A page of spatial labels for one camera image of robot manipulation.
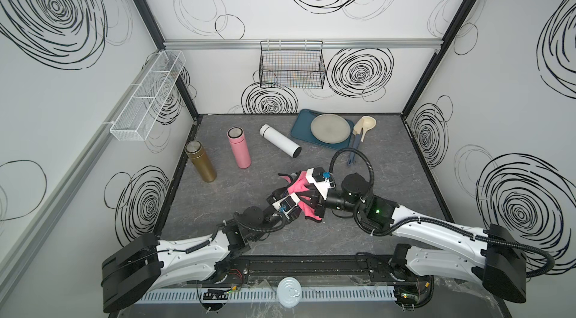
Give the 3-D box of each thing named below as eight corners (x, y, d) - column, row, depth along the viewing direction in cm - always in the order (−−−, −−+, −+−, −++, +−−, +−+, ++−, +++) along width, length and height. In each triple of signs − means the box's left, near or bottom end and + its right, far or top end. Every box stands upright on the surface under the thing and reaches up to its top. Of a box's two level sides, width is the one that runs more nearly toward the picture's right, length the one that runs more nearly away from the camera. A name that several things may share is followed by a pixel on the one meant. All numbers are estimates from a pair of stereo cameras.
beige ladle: (348, 134, 113) (350, 129, 110) (363, 118, 121) (365, 113, 118) (361, 142, 110) (363, 137, 107) (375, 124, 118) (378, 119, 115)
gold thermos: (201, 182, 97) (182, 153, 80) (204, 170, 101) (187, 140, 84) (214, 182, 97) (199, 153, 80) (217, 170, 101) (203, 140, 84)
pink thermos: (235, 169, 100) (225, 140, 84) (238, 156, 105) (228, 126, 89) (250, 169, 100) (242, 140, 84) (251, 156, 105) (244, 126, 89)
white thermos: (258, 135, 113) (257, 129, 109) (266, 129, 116) (265, 122, 112) (294, 160, 104) (294, 154, 100) (301, 153, 106) (301, 146, 103)
